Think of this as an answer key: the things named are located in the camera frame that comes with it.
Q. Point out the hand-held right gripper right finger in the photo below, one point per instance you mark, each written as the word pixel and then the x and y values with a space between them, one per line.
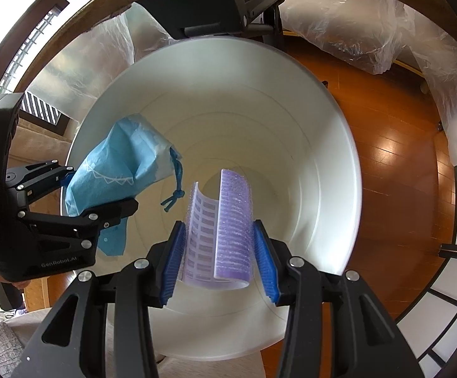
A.
pixel 264 260

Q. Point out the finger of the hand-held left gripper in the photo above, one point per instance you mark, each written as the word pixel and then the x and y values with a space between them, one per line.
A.
pixel 39 169
pixel 110 210

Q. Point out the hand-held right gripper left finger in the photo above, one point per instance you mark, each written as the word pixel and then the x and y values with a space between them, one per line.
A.
pixel 173 256

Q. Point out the purple hair roller sheet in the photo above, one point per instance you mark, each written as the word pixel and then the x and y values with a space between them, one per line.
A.
pixel 232 224

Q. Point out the white plastic bin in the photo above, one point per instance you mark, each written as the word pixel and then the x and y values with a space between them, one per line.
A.
pixel 291 145

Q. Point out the lattice window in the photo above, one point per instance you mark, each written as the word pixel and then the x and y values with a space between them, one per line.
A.
pixel 28 47

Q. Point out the black clamp device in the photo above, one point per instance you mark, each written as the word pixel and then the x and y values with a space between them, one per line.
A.
pixel 205 8

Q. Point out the clear plastic table cover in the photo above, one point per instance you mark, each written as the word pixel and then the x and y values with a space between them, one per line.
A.
pixel 350 19

